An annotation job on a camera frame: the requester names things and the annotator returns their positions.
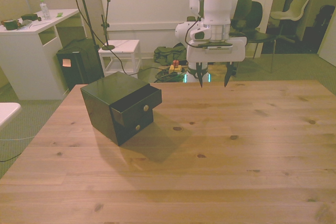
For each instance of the yellow emergency stop button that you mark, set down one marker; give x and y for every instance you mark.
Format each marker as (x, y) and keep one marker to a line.
(175, 67)

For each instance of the black shell chair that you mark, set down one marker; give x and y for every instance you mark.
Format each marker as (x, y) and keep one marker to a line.
(258, 36)

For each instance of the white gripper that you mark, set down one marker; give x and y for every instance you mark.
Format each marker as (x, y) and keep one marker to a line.
(218, 57)

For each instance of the black drawer with round knob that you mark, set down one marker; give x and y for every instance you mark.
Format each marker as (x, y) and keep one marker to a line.
(134, 111)
(131, 132)

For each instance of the clear plastic bottle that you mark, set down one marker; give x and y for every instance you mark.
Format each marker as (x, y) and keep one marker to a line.
(45, 10)

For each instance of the tall black tripod stand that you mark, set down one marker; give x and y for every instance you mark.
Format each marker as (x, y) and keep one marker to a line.
(84, 6)

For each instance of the wooden base board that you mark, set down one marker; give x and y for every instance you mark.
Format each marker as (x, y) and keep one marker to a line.
(218, 73)

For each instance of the white shell chair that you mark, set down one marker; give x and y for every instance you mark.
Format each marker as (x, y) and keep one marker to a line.
(294, 9)

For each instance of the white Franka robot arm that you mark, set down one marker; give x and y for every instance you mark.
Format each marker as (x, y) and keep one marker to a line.
(218, 3)

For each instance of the black drawer cabinet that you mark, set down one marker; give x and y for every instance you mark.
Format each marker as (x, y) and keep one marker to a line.
(99, 95)

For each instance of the dark bag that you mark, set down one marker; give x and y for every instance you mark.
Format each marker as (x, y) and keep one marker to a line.
(325, 24)

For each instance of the dark flat object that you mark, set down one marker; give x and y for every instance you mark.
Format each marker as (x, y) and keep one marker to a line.
(30, 17)

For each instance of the green sticky note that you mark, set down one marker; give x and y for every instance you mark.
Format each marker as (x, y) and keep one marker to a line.
(59, 14)

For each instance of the short black stand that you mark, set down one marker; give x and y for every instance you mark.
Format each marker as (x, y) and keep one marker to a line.
(107, 24)

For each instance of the small white side table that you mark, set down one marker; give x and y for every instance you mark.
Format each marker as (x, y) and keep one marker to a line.
(123, 47)

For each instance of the white desk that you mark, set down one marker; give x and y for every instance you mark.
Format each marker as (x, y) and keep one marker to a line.
(23, 58)

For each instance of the green cloth bag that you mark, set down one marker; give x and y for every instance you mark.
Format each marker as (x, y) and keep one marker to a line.
(168, 53)

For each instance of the black box with sticky note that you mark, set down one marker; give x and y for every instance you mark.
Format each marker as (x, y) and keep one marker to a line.
(78, 64)

